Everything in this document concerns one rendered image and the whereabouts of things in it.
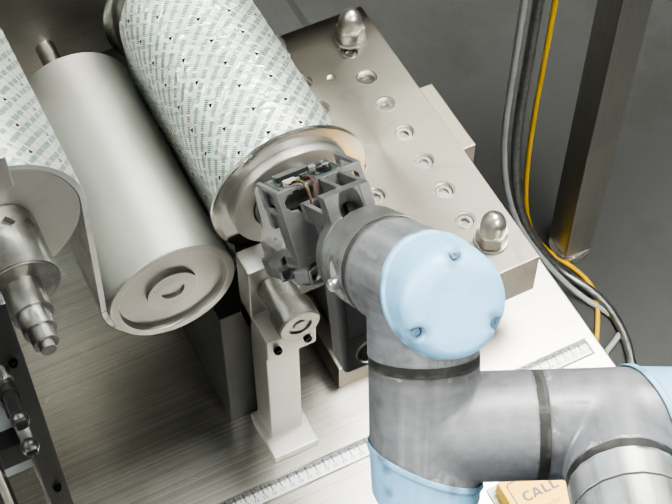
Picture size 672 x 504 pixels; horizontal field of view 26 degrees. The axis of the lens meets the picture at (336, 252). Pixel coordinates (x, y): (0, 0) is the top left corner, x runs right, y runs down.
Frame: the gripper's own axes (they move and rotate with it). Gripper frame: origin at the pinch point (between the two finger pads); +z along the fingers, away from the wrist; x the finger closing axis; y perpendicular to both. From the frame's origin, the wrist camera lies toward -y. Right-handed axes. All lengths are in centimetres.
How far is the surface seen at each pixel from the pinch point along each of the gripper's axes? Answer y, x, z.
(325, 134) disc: 6.6, -5.6, -0.3
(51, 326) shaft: 3.1, 22.1, -10.1
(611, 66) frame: -21, -80, 86
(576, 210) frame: -51, -79, 110
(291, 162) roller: 5.5, -1.9, -0.5
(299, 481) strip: -30.9, 2.7, 17.9
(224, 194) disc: 4.6, 4.0, 1.5
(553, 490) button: -37.7, -19.1, 6.0
